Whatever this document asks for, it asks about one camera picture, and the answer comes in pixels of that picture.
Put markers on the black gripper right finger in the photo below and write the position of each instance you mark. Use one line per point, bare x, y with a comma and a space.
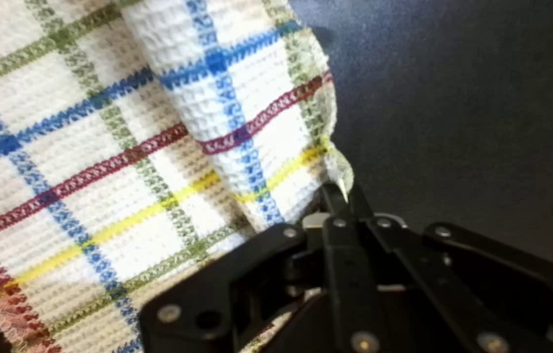
441, 288

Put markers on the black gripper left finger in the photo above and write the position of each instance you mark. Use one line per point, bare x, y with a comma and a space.
227, 302

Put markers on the white checkered towel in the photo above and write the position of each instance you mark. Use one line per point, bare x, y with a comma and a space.
139, 139

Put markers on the round black table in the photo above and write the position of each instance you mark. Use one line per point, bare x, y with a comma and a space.
445, 107

